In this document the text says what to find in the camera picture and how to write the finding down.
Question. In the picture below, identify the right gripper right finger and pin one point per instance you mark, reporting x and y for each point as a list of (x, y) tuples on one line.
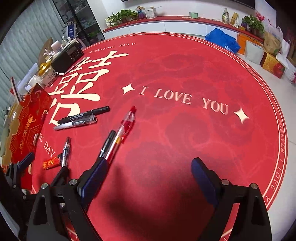
[(252, 220)]

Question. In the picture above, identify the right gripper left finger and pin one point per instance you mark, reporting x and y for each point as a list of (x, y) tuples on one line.
[(54, 204)]

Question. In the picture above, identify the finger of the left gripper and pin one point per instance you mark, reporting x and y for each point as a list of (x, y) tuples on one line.
[(62, 177), (26, 161)]

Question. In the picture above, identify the red printed lighter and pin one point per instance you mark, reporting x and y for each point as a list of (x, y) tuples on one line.
[(52, 163)]

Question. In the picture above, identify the clear black gel pen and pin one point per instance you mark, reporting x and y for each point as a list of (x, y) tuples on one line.
[(66, 152)]

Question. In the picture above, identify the dark clear mechanical pen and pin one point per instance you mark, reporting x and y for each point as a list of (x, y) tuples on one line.
[(107, 144)]

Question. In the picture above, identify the silver grey marker pen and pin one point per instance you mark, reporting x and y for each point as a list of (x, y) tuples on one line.
[(83, 122)]

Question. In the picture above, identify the black marker pen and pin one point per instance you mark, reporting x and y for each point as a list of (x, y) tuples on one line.
[(94, 112)]

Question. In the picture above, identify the red cap gel pen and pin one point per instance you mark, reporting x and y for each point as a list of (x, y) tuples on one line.
[(124, 128)]

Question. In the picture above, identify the red cardboard tray box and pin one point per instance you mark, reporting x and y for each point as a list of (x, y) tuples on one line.
[(25, 128)]

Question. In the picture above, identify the smartphone on stand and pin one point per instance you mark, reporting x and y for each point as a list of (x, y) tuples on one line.
[(15, 90)]

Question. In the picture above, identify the gold lid glass jar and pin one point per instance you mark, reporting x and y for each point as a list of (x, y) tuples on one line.
[(47, 74)]

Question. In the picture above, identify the round red wedding mat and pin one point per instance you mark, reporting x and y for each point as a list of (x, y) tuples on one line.
[(193, 99)]

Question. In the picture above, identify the black portable radio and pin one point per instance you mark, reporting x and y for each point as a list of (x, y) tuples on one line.
[(65, 59)]

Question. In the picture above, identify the red fruit gift box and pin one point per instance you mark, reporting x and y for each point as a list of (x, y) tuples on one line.
[(272, 65)]

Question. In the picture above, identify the green potted plants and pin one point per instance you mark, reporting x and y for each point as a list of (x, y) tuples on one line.
[(123, 16)]

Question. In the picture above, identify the blue plastic bag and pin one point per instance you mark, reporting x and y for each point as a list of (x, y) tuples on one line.
[(224, 40)]

